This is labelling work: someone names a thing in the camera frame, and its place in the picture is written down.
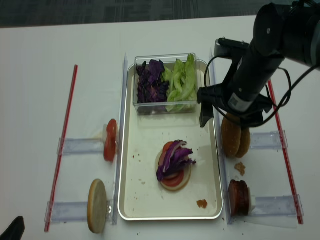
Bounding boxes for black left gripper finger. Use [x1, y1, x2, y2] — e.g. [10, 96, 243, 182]
[0, 216, 25, 240]

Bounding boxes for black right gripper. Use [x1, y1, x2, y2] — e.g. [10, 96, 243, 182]
[197, 56, 282, 128]

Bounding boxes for sesame top bun front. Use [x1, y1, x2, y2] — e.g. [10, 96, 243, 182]
[221, 113, 242, 157]

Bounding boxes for sesame bun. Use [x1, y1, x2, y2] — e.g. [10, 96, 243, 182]
[221, 113, 242, 157]
[235, 128, 251, 158]

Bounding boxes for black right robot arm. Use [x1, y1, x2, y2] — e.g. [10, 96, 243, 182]
[197, 0, 320, 128]

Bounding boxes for green lettuce leaves in box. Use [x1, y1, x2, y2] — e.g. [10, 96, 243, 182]
[161, 53, 197, 113]

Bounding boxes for brown meat patties stack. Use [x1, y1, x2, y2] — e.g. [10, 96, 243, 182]
[228, 179, 250, 217]

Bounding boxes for tomato slices on bun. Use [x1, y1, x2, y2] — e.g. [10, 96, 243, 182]
[157, 141, 184, 191]

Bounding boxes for white pusher block at patties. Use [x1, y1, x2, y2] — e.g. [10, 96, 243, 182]
[248, 187, 256, 216]

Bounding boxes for tomato slices upright stack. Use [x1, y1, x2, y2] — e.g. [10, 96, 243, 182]
[103, 118, 117, 162]

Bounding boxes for sesame top bun rear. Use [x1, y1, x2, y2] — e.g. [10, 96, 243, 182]
[235, 128, 251, 158]

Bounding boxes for right red strip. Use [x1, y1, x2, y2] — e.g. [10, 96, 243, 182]
[266, 79, 304, 225]

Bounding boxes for red strip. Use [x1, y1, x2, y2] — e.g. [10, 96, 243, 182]
[266, 79, 304, 225]
[44, 64, 78, 233]

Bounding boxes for brown crumb on table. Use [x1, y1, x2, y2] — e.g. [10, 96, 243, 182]
[234, 162, 246, 176]

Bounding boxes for purple cabbage leaf on burger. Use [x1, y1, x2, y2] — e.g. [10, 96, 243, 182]
[156, 140, 197, 181]

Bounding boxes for clear plastic salad box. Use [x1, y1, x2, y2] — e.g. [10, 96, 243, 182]
[132, 53, 199, 115]

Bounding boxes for purple cabbage leaves in box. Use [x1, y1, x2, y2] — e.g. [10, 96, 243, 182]
[135, 59, 170, 115]

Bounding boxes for pale bun half upright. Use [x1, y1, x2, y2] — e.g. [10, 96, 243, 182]
[87, 179, 108, 234]

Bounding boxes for orange crumb on tray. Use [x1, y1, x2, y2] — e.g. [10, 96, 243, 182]
[196, 199, 208, 209]

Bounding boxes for metal baking tray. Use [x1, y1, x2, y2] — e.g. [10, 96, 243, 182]
[118, 66, 223, 221]

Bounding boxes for left red strip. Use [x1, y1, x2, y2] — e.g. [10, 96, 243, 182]
[44, 64, 78, 233]

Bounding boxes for upper right clear slider rail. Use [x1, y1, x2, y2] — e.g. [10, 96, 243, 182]
[249, 130, 288, 150]

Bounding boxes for clear slider rail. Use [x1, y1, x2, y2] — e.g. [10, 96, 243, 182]
[249, 130, 288, 150]
[57, 138, 105, 156]
[44, 199, 113, 223]
[250, 195, 304, 217]

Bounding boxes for lower left clear slider rail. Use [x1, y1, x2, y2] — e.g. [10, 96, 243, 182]
[44, 199, 113, 223]

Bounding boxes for right long clear rail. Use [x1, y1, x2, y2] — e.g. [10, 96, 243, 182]
[209, 47, 237, 225]

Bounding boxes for black camera cable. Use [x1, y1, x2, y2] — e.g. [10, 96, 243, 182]
[203, 55, 320, 127]

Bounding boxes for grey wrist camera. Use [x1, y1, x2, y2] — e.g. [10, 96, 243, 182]
[214, 37, 250, 59]

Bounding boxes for upper left clear slider rail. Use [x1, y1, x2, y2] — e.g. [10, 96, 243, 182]
[57, 138, 105, 156]

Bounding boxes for lower right clear slider rail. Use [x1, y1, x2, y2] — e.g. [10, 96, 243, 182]
[250, 195, 304, 217]

